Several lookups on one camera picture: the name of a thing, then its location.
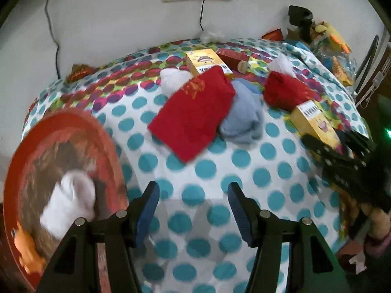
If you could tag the polka dot blanket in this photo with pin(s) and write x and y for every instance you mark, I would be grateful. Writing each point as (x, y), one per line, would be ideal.
(146, 106)

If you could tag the crumpled white tissue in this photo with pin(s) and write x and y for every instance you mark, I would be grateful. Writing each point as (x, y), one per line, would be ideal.
(210, 36)

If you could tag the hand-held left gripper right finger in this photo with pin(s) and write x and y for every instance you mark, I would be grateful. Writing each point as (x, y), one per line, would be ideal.
(241, 216)

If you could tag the black stand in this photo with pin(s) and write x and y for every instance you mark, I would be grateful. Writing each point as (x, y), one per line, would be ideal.
(301, 15)

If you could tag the light blue sock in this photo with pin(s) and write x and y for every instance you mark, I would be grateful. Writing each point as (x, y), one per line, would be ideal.
(241, 119)

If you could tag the round red tray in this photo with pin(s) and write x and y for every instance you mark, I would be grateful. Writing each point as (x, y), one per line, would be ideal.
(45, 134)

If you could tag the dark red box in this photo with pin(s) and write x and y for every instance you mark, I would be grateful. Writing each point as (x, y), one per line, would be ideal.
(232, 56)

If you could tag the small white sock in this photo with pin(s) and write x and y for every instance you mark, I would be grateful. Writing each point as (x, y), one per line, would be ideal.
(70, 201)

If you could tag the red sock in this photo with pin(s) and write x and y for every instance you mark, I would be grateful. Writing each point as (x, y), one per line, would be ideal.
(284, 91)
(189, 113)

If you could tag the yellow box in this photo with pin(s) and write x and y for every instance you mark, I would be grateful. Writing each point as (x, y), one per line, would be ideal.
(201, 59)
(314, 122)

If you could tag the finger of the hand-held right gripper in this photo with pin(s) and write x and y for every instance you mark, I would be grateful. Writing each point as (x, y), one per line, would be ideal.
(356, 142)
(323, 151)

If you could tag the red gold wrapper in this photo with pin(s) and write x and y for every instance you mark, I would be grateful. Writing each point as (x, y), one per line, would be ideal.
(79, 72)

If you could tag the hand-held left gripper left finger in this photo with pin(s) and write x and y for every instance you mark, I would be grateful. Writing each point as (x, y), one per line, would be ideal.
(148, 212)

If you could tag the rolled white sock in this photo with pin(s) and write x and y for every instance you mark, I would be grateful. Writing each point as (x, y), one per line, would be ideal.
(172, 81)

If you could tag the yellow plush toy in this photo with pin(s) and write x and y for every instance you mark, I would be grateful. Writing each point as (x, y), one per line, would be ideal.
(333, 35)

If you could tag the orange toy figure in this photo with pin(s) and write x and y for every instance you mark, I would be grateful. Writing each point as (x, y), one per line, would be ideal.
(29, 247)

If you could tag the red packet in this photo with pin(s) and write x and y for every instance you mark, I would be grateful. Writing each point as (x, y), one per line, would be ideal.
(273, 35)

